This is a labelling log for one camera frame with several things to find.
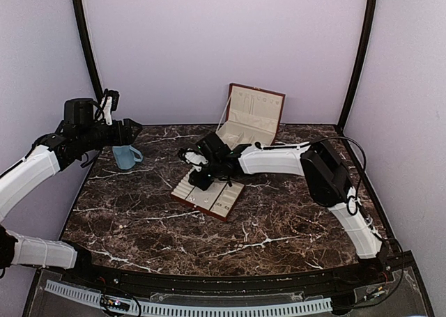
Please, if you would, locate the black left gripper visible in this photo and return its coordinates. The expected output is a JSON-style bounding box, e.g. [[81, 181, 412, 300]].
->
[[78, 118, 142, 152]]

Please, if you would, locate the white slotted cable duct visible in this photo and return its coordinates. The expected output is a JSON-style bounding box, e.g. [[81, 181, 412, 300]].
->
[[45, 280, 332, 316]]

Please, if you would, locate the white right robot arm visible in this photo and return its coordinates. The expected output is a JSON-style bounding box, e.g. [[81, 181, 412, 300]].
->
[[178, 132, 386, 285]]

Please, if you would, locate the black corner frame post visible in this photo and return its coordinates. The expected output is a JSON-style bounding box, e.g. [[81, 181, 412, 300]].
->
[[72, 0, 103, 104], [337, 0, 377, 133]]

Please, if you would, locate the red open jewelry box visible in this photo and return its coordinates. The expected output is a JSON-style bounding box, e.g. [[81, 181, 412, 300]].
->
[[216, 83, 285, 149]]

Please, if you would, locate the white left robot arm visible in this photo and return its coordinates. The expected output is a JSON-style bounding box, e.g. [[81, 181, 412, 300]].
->
[[1, 91, 142, 286]]

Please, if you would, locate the black corner frame post left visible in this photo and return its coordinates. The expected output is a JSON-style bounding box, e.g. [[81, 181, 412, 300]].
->
[[72, 0, 103, 104]]

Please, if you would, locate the light blue ceramic mug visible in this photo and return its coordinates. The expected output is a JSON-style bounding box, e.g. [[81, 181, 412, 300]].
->
[[112, 145, 144, 170]]

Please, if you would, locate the red jewelry tray insert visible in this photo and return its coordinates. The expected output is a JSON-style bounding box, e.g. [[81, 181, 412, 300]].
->
[[171, 169, 245, 222]]

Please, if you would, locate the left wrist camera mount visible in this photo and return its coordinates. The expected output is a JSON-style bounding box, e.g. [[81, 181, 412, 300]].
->
[[94, 88, 119, 125]]

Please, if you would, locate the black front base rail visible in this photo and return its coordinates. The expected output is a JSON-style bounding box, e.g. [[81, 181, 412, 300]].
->
[[62, 263, 385, 297]]

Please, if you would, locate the black corner frame post right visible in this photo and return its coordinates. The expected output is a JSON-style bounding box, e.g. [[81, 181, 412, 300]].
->
[[337, 0, 377, 133]]

